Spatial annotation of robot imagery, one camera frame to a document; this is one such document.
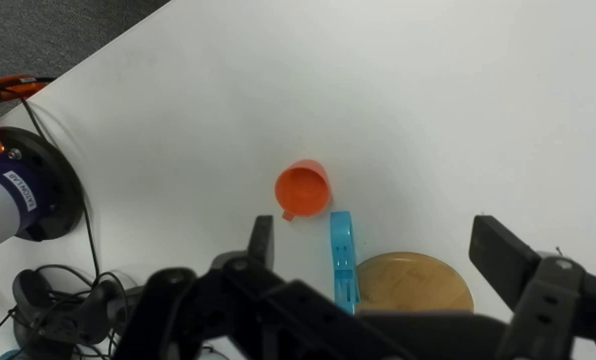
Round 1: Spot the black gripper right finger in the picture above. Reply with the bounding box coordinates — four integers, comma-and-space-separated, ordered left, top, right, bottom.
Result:
467, 215, 540, 310

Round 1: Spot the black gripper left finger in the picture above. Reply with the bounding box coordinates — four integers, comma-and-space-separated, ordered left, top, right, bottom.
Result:
246, 215, 273, 267

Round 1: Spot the blue clothes peg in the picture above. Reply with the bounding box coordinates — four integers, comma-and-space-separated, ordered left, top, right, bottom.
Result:
329, 211, 360, 313

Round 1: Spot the wooden peg stand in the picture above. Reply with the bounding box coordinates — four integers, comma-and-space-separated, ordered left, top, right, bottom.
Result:
357, 252, 473, 312

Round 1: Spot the orange plastic cup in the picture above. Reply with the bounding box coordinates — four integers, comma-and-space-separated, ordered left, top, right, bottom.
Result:
273, 159, 332, 222

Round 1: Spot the black controller with cables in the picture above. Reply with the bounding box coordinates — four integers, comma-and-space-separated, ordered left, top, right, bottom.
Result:
0, 263, 143, 360

